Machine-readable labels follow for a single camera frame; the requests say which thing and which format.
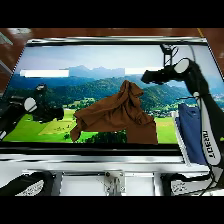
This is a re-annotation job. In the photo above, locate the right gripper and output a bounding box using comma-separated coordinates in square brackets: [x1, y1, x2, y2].
[140, 68, 168, 86]

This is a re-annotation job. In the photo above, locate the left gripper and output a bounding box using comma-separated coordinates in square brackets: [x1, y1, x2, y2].
[37, 105, 65, 124]

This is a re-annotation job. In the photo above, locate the brown shirt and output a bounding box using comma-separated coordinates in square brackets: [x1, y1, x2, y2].
[69, 79, 159, 145]

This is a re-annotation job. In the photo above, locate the blue garment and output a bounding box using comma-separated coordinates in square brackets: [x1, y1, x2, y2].
[175, 102, 210, 166]

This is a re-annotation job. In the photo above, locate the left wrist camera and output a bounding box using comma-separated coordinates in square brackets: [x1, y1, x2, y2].
[34, 83, 48, 104]

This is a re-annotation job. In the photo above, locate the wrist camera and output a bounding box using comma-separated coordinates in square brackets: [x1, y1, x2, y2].
[159, 43, 180, 68]
[34, 83, 48, 104]

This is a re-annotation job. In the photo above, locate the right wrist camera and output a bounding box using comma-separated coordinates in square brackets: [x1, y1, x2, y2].
[159, 43, 180, 68]

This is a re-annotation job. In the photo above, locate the silver frame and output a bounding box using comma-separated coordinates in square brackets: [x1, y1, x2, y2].
[0, 153, 221, 197]

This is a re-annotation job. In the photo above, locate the black cable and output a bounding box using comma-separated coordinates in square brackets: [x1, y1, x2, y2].
[170, 166, 221, 197]

